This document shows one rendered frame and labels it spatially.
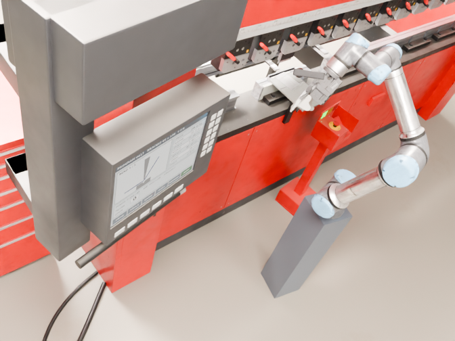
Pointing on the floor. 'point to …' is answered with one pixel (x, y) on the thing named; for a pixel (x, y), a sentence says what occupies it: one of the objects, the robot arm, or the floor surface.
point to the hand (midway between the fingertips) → (292, 110)
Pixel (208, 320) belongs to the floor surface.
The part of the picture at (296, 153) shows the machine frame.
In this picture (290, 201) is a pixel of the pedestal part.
